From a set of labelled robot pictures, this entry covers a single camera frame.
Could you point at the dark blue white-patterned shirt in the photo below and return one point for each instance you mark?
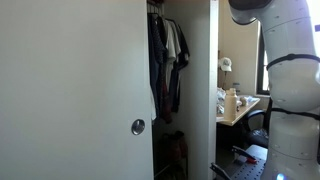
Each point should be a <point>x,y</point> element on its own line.
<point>158,40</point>

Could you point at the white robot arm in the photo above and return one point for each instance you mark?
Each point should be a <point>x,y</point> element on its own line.
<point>293,86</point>

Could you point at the dark navy shirt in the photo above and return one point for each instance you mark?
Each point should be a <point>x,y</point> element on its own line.
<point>181,66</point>

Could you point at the round metal door pull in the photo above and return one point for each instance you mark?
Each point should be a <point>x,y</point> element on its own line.
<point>138,127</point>

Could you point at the hanging clothes in closet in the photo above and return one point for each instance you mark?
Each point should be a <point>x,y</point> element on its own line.
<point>171,43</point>

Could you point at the crumpled plastic bag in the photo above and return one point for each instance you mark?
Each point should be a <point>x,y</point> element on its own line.
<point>220,100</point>

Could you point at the white cap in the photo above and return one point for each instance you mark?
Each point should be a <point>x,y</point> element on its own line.
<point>226,64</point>

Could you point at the large cream insulated bottle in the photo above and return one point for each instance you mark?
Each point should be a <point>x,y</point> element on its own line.
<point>230,105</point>

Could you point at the wooden desk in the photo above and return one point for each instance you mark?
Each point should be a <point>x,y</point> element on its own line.
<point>240,115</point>

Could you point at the white sliding closet door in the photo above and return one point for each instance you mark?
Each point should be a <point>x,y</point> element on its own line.
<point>66,83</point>

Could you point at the black toggle clamp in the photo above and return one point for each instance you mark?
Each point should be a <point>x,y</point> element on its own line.
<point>218,170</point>

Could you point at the black office chair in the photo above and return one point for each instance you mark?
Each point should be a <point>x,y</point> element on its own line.
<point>258,133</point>

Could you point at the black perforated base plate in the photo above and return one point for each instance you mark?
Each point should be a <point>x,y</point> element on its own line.
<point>250,170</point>

